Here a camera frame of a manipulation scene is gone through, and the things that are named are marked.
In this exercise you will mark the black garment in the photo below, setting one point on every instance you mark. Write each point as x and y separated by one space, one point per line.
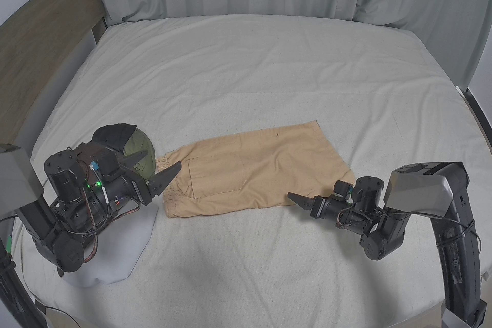
111 136

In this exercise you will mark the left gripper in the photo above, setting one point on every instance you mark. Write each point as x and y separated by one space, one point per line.
123 192

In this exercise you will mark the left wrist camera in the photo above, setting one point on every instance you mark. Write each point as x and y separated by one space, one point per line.
105 165

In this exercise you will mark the bed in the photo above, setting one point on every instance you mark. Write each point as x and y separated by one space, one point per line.
269 69

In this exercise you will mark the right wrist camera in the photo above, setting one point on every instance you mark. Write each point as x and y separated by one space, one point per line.
342 189

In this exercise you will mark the white garment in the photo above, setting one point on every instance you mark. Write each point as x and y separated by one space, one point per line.
123 249

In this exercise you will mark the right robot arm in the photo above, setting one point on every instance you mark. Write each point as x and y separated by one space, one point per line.
415 188

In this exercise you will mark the olive green garment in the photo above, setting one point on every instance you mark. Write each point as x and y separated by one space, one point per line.
144 144

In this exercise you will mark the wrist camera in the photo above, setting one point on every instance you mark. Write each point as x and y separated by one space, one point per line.
105 165
342 189

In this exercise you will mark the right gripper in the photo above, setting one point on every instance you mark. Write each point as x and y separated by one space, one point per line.
330 209

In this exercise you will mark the brown garment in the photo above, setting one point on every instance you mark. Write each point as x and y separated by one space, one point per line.
90 149

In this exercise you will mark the beige shorts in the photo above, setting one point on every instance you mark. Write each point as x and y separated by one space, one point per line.
261 169

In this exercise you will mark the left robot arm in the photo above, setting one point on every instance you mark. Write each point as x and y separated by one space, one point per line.
65 253

